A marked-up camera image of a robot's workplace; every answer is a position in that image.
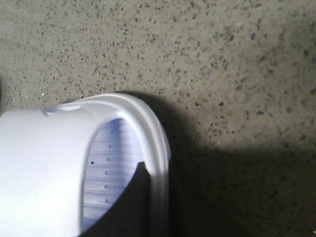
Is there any light blue slipper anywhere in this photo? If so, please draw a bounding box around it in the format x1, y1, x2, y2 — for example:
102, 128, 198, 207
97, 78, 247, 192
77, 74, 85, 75
0, 93, 170, 237

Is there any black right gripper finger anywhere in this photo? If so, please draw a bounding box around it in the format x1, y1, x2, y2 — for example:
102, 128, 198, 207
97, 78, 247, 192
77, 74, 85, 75
82, 162, 150, 237

